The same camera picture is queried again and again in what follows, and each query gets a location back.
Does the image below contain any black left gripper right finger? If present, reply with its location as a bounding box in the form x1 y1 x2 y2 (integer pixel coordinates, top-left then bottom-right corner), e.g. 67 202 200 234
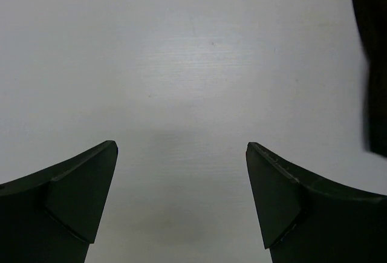
246 142 386 263

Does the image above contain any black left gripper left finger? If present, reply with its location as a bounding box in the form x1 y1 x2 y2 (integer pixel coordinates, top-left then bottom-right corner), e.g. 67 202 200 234
1 140 118 262

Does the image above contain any black pleated skirt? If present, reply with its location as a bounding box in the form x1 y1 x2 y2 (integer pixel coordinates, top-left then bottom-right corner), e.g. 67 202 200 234
352 0 386 157

